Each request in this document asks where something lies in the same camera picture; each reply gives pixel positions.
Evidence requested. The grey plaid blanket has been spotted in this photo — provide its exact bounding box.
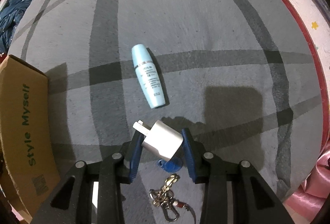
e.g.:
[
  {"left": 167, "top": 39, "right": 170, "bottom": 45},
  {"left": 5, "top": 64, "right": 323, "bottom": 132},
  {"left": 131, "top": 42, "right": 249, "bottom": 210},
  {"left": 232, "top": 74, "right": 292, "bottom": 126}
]
[{"left": 8, "top": 0, "right": 323, "bottom": 224}]

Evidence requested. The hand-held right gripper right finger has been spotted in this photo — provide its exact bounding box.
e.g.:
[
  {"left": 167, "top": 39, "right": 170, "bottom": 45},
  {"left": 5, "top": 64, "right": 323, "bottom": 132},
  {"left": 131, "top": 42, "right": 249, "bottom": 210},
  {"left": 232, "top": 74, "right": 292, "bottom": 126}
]
[{"left": 180, "top": 128, "right": 292, "bottom": 224}]

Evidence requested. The light blue cosmetic bottle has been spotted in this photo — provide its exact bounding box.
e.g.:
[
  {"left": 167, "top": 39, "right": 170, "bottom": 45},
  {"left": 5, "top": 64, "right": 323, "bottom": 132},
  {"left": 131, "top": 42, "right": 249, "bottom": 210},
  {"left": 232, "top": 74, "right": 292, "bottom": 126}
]
[{"left": 131, "top": 44, "right": 165, "bottom": 109}]

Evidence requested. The blue jacket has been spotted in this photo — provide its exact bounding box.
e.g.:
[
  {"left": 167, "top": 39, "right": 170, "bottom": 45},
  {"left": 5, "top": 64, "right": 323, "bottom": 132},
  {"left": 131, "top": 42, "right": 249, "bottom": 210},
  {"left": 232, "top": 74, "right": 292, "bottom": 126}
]
[{"left": 0, "top": 0, "right": 34, "bottom": 57}]

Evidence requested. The brown cardboard box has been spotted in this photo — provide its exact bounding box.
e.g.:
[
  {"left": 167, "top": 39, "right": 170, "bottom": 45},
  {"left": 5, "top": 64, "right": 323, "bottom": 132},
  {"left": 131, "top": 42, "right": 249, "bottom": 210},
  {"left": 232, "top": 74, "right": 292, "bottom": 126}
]
[{"left": 0, "top": 55, "right": 61, "bottom": 224}]

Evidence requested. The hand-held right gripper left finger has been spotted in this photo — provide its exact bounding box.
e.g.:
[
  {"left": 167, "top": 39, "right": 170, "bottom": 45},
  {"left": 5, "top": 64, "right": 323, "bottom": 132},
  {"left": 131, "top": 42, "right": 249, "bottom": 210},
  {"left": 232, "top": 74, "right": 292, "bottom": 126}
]
[{"left": 32, "top": 132, "right": 145, "bottom": 224}]

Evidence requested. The pink satin curtain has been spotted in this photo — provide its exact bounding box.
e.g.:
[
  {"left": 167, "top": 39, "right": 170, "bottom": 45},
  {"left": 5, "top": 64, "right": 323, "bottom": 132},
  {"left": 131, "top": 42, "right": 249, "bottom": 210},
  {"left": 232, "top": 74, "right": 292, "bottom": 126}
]
[{"left": 284, "top": 147, "right": 330, "bottom": 224}]

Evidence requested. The brass keychain with cord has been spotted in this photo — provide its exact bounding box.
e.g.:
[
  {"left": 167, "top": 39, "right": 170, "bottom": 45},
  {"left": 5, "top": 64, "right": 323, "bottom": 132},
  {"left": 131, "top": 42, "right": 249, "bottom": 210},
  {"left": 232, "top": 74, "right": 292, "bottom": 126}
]
[{"left": 150, "top": 174, "right": 198, "bottom": 224}]

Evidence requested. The small white cube charger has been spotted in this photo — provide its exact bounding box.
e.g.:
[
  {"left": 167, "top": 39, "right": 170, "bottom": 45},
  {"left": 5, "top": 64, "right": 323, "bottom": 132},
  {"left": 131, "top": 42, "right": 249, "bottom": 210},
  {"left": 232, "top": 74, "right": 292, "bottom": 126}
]
[{"left": 133, "top": 120, "right": 184, "bottom": 163}]

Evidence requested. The blue key fob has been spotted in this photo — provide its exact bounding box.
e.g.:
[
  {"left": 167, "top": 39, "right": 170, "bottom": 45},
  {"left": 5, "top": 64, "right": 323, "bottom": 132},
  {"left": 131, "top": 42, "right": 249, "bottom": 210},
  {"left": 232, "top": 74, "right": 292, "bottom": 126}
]
[{"left": 156, "top": 157, "right": 182, "bottom": 173}]

